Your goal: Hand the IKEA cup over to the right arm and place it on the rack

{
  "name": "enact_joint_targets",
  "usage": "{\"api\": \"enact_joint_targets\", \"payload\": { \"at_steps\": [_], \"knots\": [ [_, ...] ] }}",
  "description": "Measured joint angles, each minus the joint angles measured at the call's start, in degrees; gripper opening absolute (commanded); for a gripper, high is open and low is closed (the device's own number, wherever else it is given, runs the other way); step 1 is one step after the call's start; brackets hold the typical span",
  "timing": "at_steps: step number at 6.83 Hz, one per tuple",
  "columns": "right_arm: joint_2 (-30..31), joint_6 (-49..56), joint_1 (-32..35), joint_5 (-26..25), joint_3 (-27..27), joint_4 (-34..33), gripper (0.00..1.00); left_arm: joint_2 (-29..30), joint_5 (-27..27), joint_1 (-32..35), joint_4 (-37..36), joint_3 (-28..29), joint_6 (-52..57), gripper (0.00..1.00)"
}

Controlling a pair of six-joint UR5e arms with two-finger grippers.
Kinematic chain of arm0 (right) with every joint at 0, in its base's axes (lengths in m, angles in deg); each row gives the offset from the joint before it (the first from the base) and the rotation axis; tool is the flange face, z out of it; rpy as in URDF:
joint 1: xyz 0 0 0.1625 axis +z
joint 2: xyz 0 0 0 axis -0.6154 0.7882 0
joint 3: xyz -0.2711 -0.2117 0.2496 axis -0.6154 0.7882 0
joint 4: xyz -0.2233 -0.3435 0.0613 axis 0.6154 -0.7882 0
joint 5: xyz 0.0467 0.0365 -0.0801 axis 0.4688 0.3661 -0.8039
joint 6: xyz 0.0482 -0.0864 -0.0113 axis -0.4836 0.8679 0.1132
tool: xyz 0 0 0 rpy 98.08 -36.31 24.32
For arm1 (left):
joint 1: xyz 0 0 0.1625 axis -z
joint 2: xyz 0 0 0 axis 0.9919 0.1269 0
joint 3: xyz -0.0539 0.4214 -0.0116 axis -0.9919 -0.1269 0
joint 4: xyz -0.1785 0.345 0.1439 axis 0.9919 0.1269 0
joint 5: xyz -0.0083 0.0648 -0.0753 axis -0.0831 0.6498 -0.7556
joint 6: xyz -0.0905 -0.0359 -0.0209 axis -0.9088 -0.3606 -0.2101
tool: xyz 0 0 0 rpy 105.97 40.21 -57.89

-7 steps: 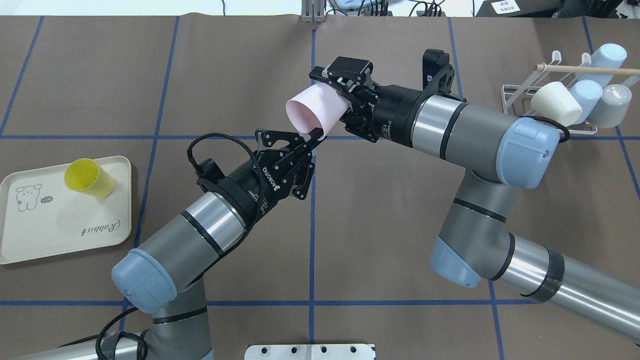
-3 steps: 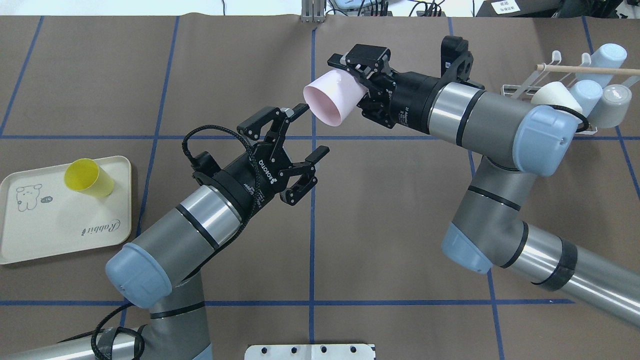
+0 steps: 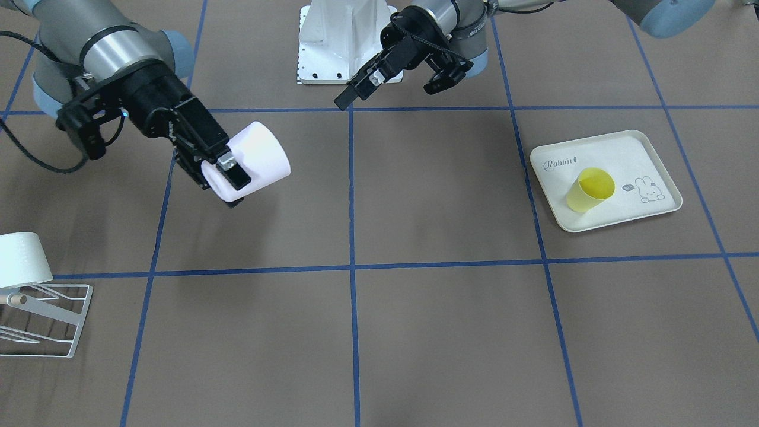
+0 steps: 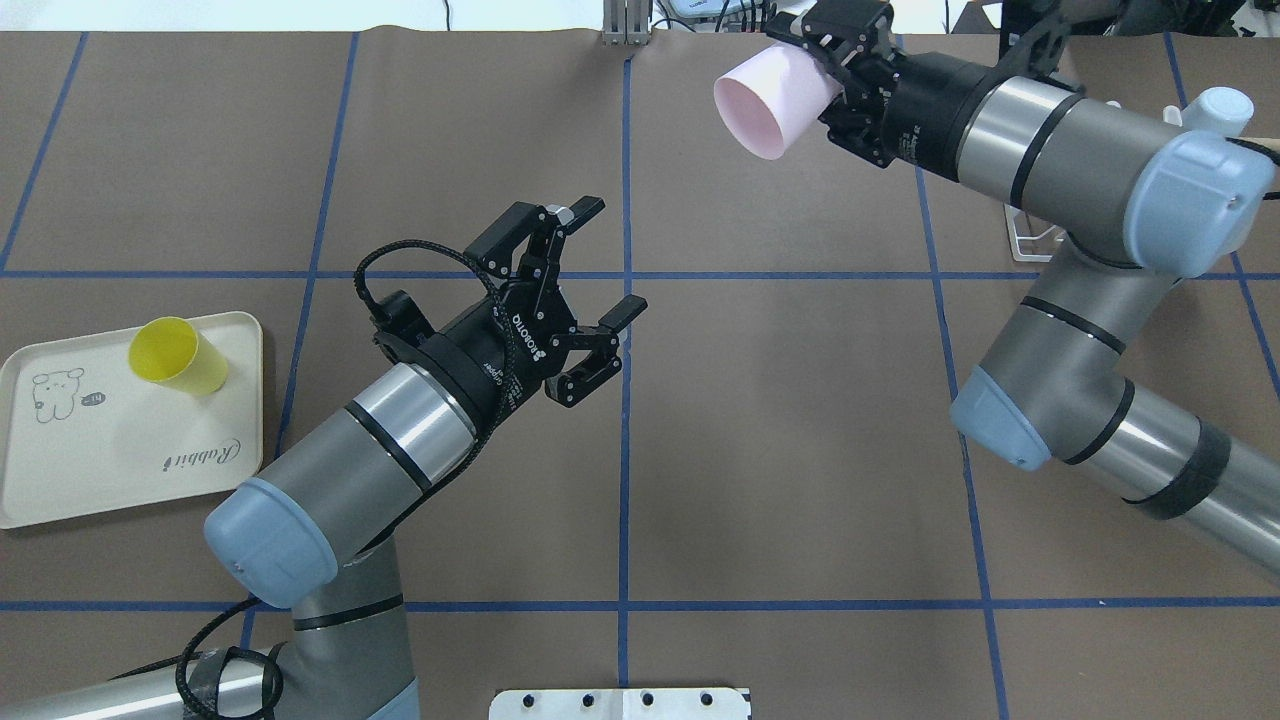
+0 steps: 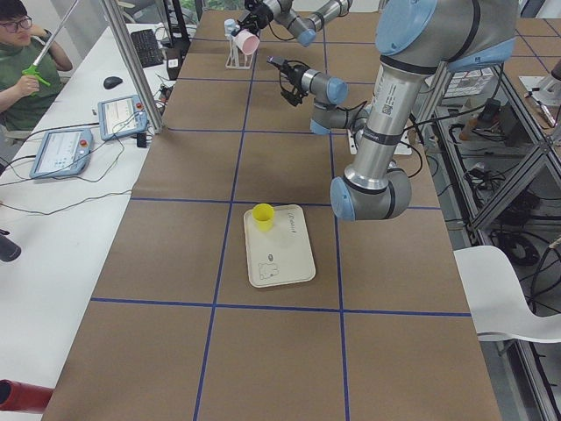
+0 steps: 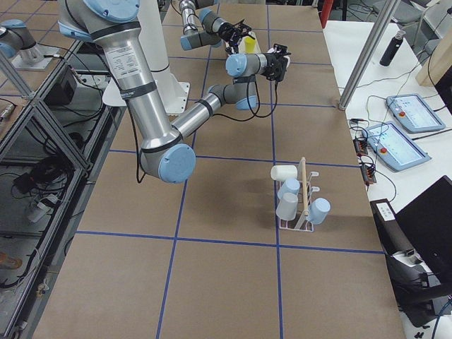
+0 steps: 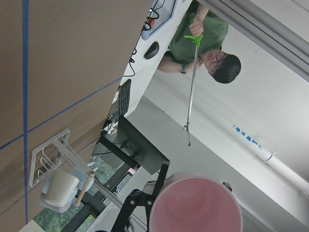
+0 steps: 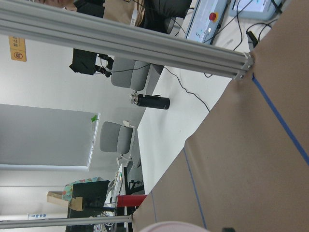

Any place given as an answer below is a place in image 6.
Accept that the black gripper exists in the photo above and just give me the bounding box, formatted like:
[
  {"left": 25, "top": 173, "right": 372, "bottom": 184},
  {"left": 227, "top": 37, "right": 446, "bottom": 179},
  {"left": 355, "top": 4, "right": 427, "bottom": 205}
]
[
  {"left": 263, "top": 53, "right": 287, "bottom": 82},
  {"left": 218, "top": 20, "right": 251, "bottom": 48}
]

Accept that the yellow ikea cup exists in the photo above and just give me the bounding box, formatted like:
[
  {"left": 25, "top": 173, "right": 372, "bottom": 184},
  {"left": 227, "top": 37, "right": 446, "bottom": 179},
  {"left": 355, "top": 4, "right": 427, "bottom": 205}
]
[{"left": 244, "top": 36, "right": 256, "bottom": 54}]

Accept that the pale green ikea cup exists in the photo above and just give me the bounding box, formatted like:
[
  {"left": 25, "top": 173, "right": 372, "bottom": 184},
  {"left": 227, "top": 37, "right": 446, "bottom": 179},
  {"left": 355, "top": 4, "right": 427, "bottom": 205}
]
[{"left": 270, "top": 165, "right": 298, "bottom": 182}]

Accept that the blue ikea cup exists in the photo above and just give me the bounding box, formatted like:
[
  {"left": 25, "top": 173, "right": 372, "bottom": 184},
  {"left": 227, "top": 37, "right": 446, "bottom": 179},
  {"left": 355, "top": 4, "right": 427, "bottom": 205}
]
[
  {"left": 308, "top": 198, "right": 331, "bottom": 225},
  {"left": 277, "top": 178, "right": 300, "bottom": 199}
]

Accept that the pink ikea cup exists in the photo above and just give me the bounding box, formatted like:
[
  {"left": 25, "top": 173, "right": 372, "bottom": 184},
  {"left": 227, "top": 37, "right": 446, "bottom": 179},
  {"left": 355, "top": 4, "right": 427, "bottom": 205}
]
[{"left": 267, "top": 47, "right": 291, "bottom": 68}]

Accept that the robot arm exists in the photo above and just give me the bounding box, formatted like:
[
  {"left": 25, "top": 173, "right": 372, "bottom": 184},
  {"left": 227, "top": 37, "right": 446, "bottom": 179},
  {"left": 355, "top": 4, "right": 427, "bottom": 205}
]
[
  {"left": 178, "top": 0, "right": 251, "bottom": 55},
  {"left": 58, "top": 1, "right": 290, "bottom": 184}
]

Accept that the beige plastic tray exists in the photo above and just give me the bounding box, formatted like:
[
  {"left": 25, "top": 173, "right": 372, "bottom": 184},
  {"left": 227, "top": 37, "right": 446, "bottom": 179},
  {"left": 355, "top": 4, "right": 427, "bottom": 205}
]
[{"left": 225, "top": 31, "right": 261, "bottom": 55}]

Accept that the black water bottle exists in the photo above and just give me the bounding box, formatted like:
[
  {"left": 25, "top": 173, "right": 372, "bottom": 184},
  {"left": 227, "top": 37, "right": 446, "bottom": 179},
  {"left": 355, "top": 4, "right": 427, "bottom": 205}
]
[{"left": 379, "top": 30, "right": 406, "bottom": 66}]

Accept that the black usb hub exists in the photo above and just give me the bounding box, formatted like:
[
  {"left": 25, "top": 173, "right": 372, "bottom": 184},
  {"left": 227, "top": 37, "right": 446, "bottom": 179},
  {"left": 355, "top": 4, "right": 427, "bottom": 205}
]
[{"left": 353, "top": 138, "right": 369, "bottom": 156}]

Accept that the far teach pendant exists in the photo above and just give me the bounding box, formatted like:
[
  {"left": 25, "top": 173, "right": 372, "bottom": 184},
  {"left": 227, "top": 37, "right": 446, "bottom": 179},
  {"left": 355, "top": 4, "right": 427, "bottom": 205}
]
[{"left": 386, "top": 93, "right": 446, "bottom": 133}]

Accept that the teach pendant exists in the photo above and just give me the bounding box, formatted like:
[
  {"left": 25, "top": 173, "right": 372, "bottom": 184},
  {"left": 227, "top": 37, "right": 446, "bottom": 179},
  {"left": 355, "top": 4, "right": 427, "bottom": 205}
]
[
  {"left": 386, "top": 93, "right": 446, "bottom": 133},
  {"left": 362, "top": 121, "right": 431, "bottom": 172}
]

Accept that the near teach pendant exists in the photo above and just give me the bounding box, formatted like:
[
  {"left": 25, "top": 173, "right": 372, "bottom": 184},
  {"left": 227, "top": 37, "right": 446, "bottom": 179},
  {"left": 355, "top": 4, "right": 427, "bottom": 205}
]
[{"left": 362, "top": 121, "right": 431, "bottom": 172}]

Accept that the cardboard box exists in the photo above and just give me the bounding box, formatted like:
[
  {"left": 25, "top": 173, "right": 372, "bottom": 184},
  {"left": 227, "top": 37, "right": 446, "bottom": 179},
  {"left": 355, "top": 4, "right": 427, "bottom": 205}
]
[{"left": 416, "top": 29, "right": 451, "bottom": 86}]

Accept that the black laptop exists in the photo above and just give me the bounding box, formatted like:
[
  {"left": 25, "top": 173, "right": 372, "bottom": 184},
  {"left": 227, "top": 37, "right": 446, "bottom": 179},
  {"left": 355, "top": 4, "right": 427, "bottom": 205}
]
[{"left": 396, "top": 175, "right": 451, "bottom": 283}]

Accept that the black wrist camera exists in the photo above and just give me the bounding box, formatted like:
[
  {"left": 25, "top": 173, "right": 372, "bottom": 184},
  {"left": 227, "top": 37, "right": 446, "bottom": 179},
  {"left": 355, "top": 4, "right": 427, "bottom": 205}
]
[{"left": 273, "top": 44, "right": 289, "bottom": 56}]

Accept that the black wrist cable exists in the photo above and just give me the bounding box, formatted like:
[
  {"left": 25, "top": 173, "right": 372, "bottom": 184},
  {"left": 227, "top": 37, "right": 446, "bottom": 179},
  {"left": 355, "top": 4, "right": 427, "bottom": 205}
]
[{"left": 211, "top": 70, "right": 283, "bottom": 121}]

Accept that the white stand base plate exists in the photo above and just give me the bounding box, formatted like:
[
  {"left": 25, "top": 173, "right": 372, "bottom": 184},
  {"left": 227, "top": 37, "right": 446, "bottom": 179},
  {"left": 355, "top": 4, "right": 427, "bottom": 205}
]
[{"left": 152, "top": 69, "right": 190, "bottom": 116}]

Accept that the aluminium frame post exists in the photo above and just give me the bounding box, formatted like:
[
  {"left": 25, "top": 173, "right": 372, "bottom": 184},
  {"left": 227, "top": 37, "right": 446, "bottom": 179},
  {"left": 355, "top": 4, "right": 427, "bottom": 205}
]
[{"left": 338, "top": 0, "right": 400, "bottom": 111}]

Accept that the white wire cup rack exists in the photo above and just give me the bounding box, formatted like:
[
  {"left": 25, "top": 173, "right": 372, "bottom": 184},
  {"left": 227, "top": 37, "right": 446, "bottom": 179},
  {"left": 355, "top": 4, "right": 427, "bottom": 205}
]
[{"left": 275, "top": 157, "right": 320, "bottom": 232}]

